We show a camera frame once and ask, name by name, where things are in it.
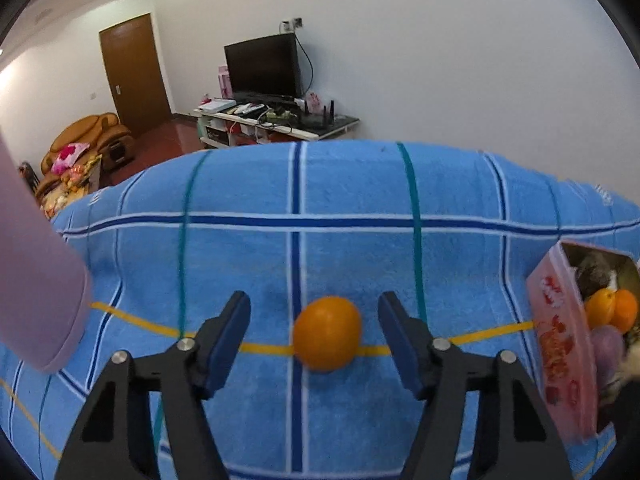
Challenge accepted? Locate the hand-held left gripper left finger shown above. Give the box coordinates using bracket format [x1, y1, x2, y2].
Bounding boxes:
[54, 290, 252, 480]

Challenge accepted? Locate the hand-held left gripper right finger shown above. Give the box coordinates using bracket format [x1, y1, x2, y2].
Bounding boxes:
[377, 291, 573, 480]

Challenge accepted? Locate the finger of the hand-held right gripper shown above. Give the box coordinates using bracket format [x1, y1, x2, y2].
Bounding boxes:
[597, 377, 640, 466]

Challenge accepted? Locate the purple round fruit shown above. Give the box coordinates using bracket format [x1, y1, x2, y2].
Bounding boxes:
[590, 324, 627, 392]

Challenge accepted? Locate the orange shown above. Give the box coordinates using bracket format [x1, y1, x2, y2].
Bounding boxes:
[292, 296, 363, 374]
[584, 287, 619, 332]
[613, 287, 640, 334]

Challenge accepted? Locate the pink cardboard box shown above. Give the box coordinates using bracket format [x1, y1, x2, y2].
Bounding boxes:
[525, 240, 640, 447]

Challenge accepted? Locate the blue plaid towel blanket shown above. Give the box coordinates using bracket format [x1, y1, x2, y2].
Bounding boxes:
[0, 140, 640, 480]

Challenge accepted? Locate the pale pink cylinder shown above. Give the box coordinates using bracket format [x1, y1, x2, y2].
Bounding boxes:
[0, 127, 94, 374]

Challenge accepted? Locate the white television stand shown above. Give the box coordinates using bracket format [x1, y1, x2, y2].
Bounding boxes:
[192, 100, 361, 150]

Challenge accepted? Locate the black router with antennas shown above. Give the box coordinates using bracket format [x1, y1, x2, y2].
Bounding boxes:
[300, 101, 336, 129]

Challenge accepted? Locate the pink floral cushion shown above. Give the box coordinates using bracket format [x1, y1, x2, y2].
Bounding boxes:
[52, 142, 91, 174]

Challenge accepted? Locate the orange leather armchair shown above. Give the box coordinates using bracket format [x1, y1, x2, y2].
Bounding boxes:
[37, 113, 136, 219]

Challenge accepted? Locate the black television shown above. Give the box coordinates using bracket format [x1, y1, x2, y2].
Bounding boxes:
[223, 34, 304, 101]

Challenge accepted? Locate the brown wooden door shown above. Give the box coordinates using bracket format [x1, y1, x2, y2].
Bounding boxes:
[99, 13, 174, 139]

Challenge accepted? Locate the black power cable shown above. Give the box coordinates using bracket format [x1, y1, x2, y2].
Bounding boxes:
[295, 32, 315, 99]

